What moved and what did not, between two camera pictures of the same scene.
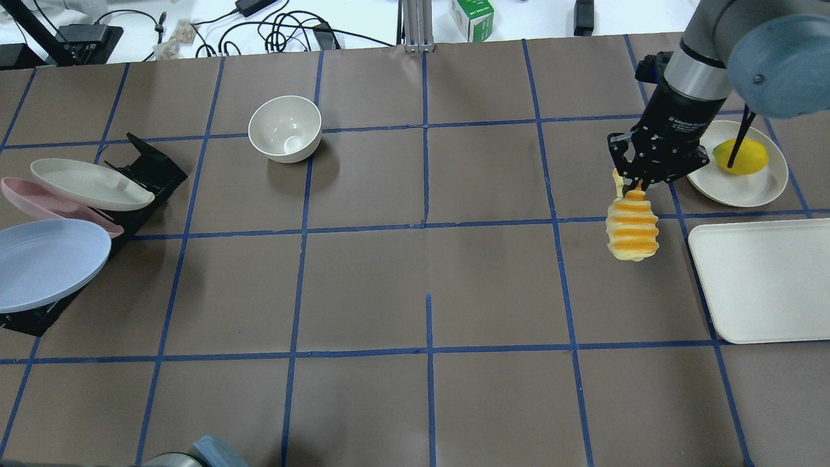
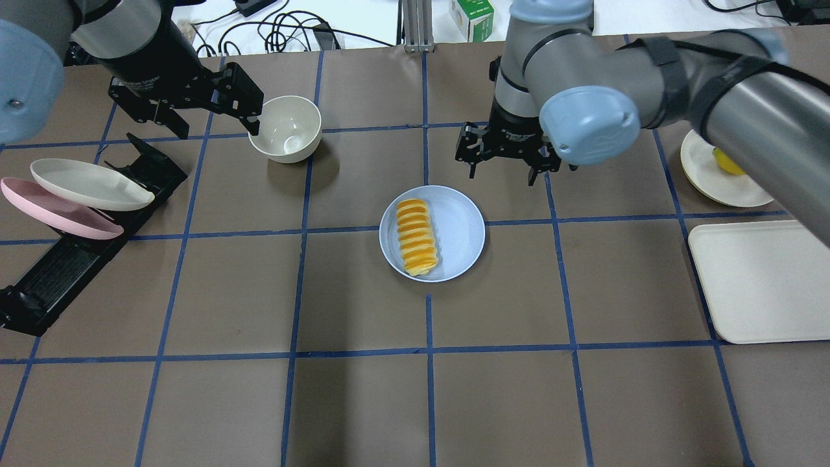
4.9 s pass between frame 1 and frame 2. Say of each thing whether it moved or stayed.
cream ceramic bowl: stayed
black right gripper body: moved
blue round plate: moved
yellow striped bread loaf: moved
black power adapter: stayed
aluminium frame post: stayed
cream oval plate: stayed
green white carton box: stayed
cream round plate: stayed
